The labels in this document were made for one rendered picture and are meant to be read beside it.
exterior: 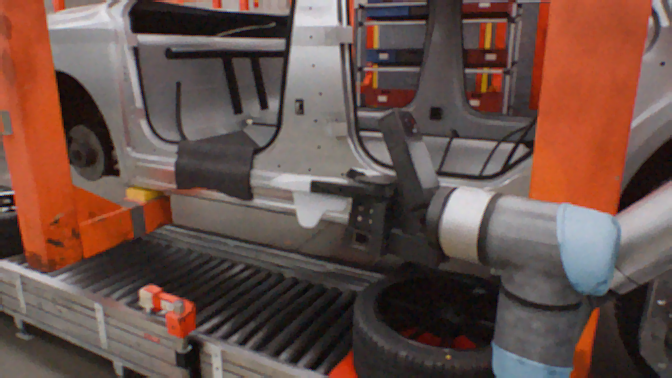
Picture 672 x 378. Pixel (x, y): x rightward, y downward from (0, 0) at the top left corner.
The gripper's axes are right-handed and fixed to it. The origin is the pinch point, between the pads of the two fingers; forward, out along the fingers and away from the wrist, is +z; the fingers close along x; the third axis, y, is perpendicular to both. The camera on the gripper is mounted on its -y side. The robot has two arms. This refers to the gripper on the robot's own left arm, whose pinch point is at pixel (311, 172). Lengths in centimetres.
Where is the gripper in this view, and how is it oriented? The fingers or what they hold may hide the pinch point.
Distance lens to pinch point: 61.4
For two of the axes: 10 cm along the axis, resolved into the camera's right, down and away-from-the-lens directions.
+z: -7.8, -1.7, 6.0
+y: -0.8, 9.8, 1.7
